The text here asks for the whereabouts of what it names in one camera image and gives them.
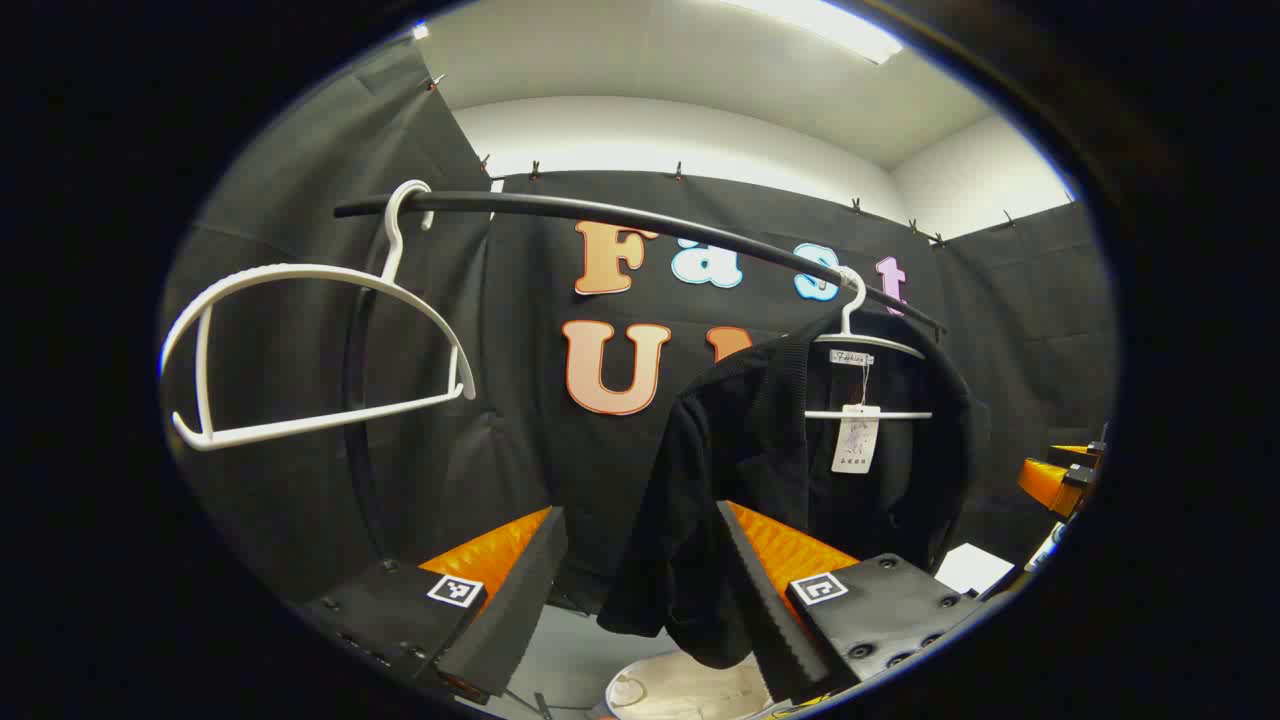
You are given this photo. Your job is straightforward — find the white plastic hanger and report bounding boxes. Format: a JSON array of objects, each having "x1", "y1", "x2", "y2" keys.
[
  {"x1": 805, "y1": 265, "x2": 933, "y2": 421},
  {"x1": 160, "y1": 180, "x2": 478, "y2": 451}
]

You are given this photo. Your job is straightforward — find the black knit jacket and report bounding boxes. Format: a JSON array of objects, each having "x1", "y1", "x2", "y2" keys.
[{"x1": 598, "y1": 310, "x2": 991, "y2": 669}]

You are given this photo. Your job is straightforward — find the black backdrop cloth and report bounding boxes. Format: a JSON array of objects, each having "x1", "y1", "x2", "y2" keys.
[{"x1": 160, "y1": 40, "x2": 1116, "y2": 621}]

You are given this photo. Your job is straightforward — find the white laundry hamper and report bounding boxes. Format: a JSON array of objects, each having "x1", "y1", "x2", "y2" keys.
[{"x1": 605, "y1": 648, "x2": 776, "y2": 720}]

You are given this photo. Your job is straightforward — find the black metal clothes rack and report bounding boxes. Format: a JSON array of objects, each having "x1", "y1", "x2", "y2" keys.
[{"x1": 333, "y1": 190, "x2": 949, "y2": 581}]

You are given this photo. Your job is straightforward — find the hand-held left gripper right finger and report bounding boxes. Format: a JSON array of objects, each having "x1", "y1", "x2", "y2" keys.
[{"x1": 715, "y1": 500, "x2": 986, "y2": 706}]

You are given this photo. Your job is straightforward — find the white metal cabinet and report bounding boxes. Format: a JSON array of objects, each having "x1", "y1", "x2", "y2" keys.
[{"x1": 935, "y1": 543, "x2": 1016, "y2": 598}]

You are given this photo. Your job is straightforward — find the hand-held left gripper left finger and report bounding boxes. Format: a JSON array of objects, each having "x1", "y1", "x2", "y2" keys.
[{"x1": 300, "y1": 505, "x2": 569, "y2": 706}]

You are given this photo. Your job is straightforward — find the white paper hang tag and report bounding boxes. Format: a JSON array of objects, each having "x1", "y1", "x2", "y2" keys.
[{"x1": 831, "y1": 404, "x2": 882, "y2": 475}]

